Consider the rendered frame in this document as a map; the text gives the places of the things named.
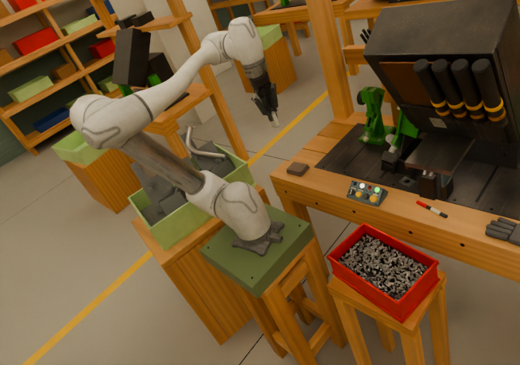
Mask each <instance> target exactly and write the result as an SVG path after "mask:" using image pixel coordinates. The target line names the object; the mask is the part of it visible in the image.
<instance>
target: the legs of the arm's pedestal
mask: <svg viewBox="0 0 520 365"><path fill-rule="evenodd" d="M304 277H306V280H307V283H308V285H309V287H310V290H311V292H312V294H313V297H314V299H315V302H316V303H315V302H313V301H311V300H310V299H308V298H307V296H306V293H305V291H304V289H303V286H302V284H301V282H300V281H301V280H302V279H303V278H304ZM232 282H233V284H234V286H235V288H236V289H237V290H238V292H239V294H240V296H241V297H242V299H243V300H244V302H245V304H246V306H247V307H248V309H249V311H250V313H251V314H252V316H253V317H254V319H255V321H256V322H257V324H258V326H259V328H260V329H261V331H262V332H263V334H264V336H265V338H266V339H267V340H268V342H269V344H270V346H271V348H272V349H273V351H274V352H275V353H276V354H277V355H278V356H280V357H281V358H282V359H283V358H284V356H285V355H286V354H287V353H288V352H289V353H290V354H291V355H293V356H294V358H295V360H296V362H297V363H298V365H318V364H317V362H316V360H315V358H314V357H315V356H316V354H317V353H318V352H319V350H320V349H321V347H322V346H323V345H324V343H325V342H326V341H327V340H328V338H329V337H330V338H331V341H332V343H334V344H335V345H337V346H339V347H340V348H341V349H343V348H344V346H345V344H346V343H347V341H348V338H347V335H346V333H345V330H344V327H343V324H342V322H341V319H340V316H339V313H338V311H337V307H336V305H335V302H334V299H333V296H332V295H330V293H329V292H328V289H327V284H328V283H329V282H328V280H327V276H326V274H325V271H324V269H323V265H322V263H321V260H320V256H319V255H318V252H317V249H316V246H315V244H313V246H312V247H311V248H310V249H309V250H308V251H307V252H306V253H305V254H304V255H303V256H302V257H301V258H300V259H299V261H298V262H297V263H296V264H295V265H294V266H293V267H292V269H291V270H290V271H289V272H288V273H287V274H286V276H285V277H284V278H283V279H282V280H281V281H280V282H279V283H278V284H277V286H275V287H274V288H273V290H272V291H271V292H270V293H269V294H268V295H267V296H266V295H264V294H261V296H260V297H259V298H256V297H255V296H253V295H252V294H251V293H250V292H248V291H246V290H245V289H244V288H242V287H241V286H240V285H238V284H237V283H236V282H234V281H233V280H232ZM287 296H289V297H290V301H289V302H287V300H286V297H287ZM296 313H297V314H298V316H299V318H300V320H301V321H302V322H304V323H305V324H307V325H308V326H309V325H310V323H311V322H312V321H313V320H314V319H315V318H316V317H317V318H318V319H320V320H322V321H323V324H322V325H321V326H320V328H319V329H318V330H317V331H316V332H315V334H314V335H313V337H312V338H311V339H310V341H309V342H307V341H306V339H305V337H304V335H303V333H302V331H301V329H300V327H299V324H298V322H297V321H296V318H295V316H294V315H295V314H296Z"/></svg>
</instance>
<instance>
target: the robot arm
mask: <svg viewBox="0 0 520 365"><path fill-rule="evenodd" d="M233 59H235V60H237V61H240V62H241V65H242V67H243V69H244V72H245V75H246V77H247V78H249V80H250V82H251V85H252V87H253V88H254V93H255V95H254V97H252V98H251V100H252V101H254V102H255V104H256V105H257V107H258V109H259V110H260V112H261V113H262V114H263V115H267V116H268V118H269V120H270V121H271V123H272V127H274V128H278V127H279V122H278V119H277V117H278V116H277V114H276V112H277V109H276V108H277V107H278V106H279V105H278V99H277V93H276V84H273V83H271V82H270V79H269V75H268V72H267V71H268V66H267V63H266V61H265V57H264V53H263V46H262V41H261V38H260V35H259V34H258V30H257V29H256V27H255V24H254V23H253V21H252V20H251V19H250V18H249V17H246V16H243V17H238V18H236V19H233V20H232V21H230V23H229V27H228V31H217V32H212V33H210V34H208V35H207V36H206V37H205V38H204V39H203V42H202V43H201V45H200V49H199V50H198V51H197V52H195V54H193V55H192V56H191V57H190V58H189V59H188V60H187V61H186V62H185V63H184V64H183V65H182V66H181V67H180V69H179V70H178V71H177V72H176V73H175V74H174V75H173V76H172V77H171V78H169V79H168V80H167V81H165V82H163V83H161V84H158V85H156V86H154V87H150V88H148V89H145V90H141V91H139V92H136V93H133V94H130V95H128V96H127V97H123V98H121V99H118V98H116V99H111V98H109V97H105V96H102V95H96V94H88V95H85V96H83V97H80V98H78V99H77V101H76V102H75V103H74V104H73V106H72V108H71V109H70V121H71V124H72V125H73V127H74V128H75V129H76V130H77V131H78V132H80V133H81V134H82V136H83V139H84V140H85V142H86V143H88V144H89V146H90V147H92V148H96V149H105V148H117V149H118V150H120V151H121V152H124V153H125V154H126V155H128V156H129V157H131V158H133V159H134V160H135V161H137V162H139V163H141V164H142V165H144V166H145V167H147V168H148V169H150V170H152V171H153V172H155V173H156V174H158V175H159V176H161V177H163V178H164V179H166V180H168V181H169V182H171V183H172V184H173V185H175V186H177V187H179V188H180V189H182V190H183V191H185V194H186V198H187V200H188V201H190V202H191V203H192V204H193V205H194V206H196V207H197V208H199V209H200V210H202V211H204V212H205V213H207V214H209V215H211V216H212V217H216V218H217V219H220V220H222V221H223V222H225V223H226V224H227V225H228V226H229V227H230V228H231V229H233V230H234V232H235V233H236V234H237V237H236V238H235V239H234V240H233V241H232V242H231V246H232V247H239V248H241V249H244V250H246V251H250V252H253V253H256V254H258V255H259V256H260V257H263V256H265V255H266V253H267V250H268V249H269V247H270V245H271V244H272V242H274V243H282V241H283V237H282V236H281V235H279V234H278V233H279V231H280V230H281V229H282V228H283V227H284V226H285V224H284V223H283V222H282V221H274V220H270V218H269V214H268V211H267V209H266V207H265V204H264V203H263V201H262V198H261V197H260V196H259V194H258V192H257V191H256V190H255V189H254V188H253V187H252V186H250V185H249V184H247V183H246V182H232V183H229V182H226V181H225V180H223V179H222V178H220V177H218V176H216V175H214V174H213V173H212V172H209V171H207V170H203V171H198V170H196V169H195V168H194V167H193V166H191V165H189V164H188V163H187V162H185V161H183V160H182V159H181V158H180V157H178V156H177V155H175V154H174V153H172V152H171V151H170V150H169V149H167V148H166V147H164V146H163V145H161V144H160V143H158V142H157V141H156V140H155V139H153V138H151V137H150V136H149V135H147V134H146V133H145V132H143V131H142V129H144V128H145V127H146V126H147V125H149V124H150V123H151V122H153V121H154V120H155V119H156V118H157V117H158V116H159V115H160V114H161V113H162V112H163V111H164V110H165V109H167V108H168V106H170V105H171V104H172V103H173V102H174V101H175V100H176V99H177V98H179V97H180V96H181V95H182V94H183V93H184V92H185V91H186V90H187V88H188V87H189V86H190V84H191V83H192V81H193V79H194V77H195V76H196V75H197V73H198V71H199V70H200V68H201V67H203V66H205V65H207V64H211V65H213V66H216V65H218V64H221V63H226V62H228V61H230V60H233ZM258 97H259V98H260V100H261V101H262V102H261V101H260V100H259V98H258Z"/></svg>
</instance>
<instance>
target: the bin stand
mask: <svg viewBox="0 0 520 365"><path fill-rule="evenodd" d="M437 275H438V278H440V281H439V282H438V284H437V286H436V287H435V288H434V289H433V290H432V291H431V292H430V293H429V294H428V295H427V296H426V298H425V299H424V300H423V301H422V302H421V303H420V305H419V306H418V307H417V308H416V309H415V310H414V312H413V313H412V314H411V315H410V316H409V317H408V318H407V320H406V321H404V323H400V322H399V321H397V320H396V319H394V318H393V317H391V316H390V315H389V314H388V313H386V312H385V311H383V310H382V309H380V308H379V307H377V306H376V305H375V304H374V303H372V302H370V301H369V300H368V299H366V298H365V297H364V296H363V295H361V294H359V293H358V292H356V291H355V290H353V288H351V287H350V286H348V285H347V284H345V283H344V282H342V281H341V280H340V279H339V278H337V277H336V276H335V275H334V276H333V277H332V279H331V280H330V282H329V283H328V284H327V289H328V292H329V293H330V295H332V296H333V299H334V302H335V305H336V307H337V311H338V313H339V316H340V319H341V322H342V324H343V327H344V330H345V333H346V335H347V338H348V341H349V344H350V345H351V349H352V352H353V354H354V358H355V360H356V362H357V365H372V363H371V359H370V357H369V354H368V349H367V347H366V344H365V341H364V337H363V335H362V331H361V327H360V325H359V322H358V318H357V315H356V312H355V310H354V309H357V310H359V311H361V312H363V313H364V314H366V315H368V316H370V317H372V318H373V319H375V321H376V324H377V327H378V332H379V336H380V339H381V344H382V347H383V348H384V349H386V350H387V351H389V352H390V353H391V352H392V351H393V350H394V348H395V339H394V336H393V332H392V330H395V331H397V332H399V333H400V337H401V341H402V348H403V351H404V355H405V362H406V365H425V360H424V354H423V345H422V340H421V334H420V329H419V327H418V325H419V323H420V322H421V320H422V318H423V316H424V315H425V313H426V311H427V309H428V310H429V322H430V328H431V335H432V341H433V353H434V360H435V365H450V345H449V334H448V324H447V313H446V293H445V285H446V272H444V271H441V270H438V269H437Z"/></svg>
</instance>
